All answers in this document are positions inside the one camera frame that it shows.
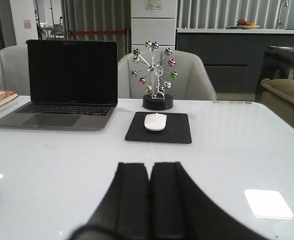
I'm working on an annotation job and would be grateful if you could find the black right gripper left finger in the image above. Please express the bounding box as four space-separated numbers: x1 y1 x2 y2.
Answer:
73 162 150 240

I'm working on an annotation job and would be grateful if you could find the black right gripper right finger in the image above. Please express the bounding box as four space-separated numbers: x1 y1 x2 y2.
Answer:
150 162 264 240

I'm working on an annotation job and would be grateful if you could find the black mouse pad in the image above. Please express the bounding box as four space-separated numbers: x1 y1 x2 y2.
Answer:
124 111 192 145

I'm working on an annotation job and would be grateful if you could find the white computer mouse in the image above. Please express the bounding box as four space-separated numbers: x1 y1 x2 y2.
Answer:
144 113 167 132

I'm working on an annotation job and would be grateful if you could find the grey right armchair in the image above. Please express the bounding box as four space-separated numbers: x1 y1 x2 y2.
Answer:
118 47 216 101

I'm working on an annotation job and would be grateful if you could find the grey armchair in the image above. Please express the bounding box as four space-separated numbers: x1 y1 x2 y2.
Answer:
0 45 30 96
118 47 216 101

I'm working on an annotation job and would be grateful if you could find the ferris wheel desk ornament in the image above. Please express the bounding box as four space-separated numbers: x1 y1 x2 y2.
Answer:
132 40 178 111

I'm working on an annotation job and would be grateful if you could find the grey open laptop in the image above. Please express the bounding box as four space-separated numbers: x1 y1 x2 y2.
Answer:
0 39 118 131

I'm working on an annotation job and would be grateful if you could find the white bottom book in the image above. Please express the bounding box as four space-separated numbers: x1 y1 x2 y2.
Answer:
0 100 17 111

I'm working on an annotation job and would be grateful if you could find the dark grey counter cabinet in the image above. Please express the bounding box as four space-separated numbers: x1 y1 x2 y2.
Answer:
176 28 294 94

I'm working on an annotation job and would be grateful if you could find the orange middle book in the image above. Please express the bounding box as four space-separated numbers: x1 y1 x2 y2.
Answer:
0 90 19 106

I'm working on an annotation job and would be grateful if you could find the grey left armchair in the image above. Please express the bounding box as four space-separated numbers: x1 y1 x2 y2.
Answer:
0 45 30 96

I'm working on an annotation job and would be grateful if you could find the fruit bowl on counter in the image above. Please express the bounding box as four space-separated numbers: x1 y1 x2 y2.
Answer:
236 19 260 30

